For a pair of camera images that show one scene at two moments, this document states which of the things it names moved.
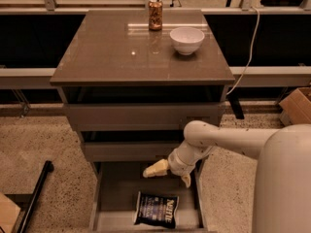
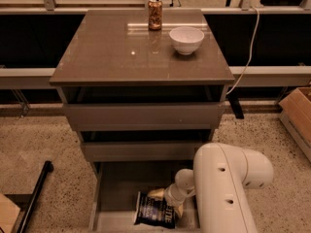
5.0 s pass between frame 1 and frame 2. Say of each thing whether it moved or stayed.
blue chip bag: stayed
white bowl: stayed
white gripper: moved
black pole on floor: stayed
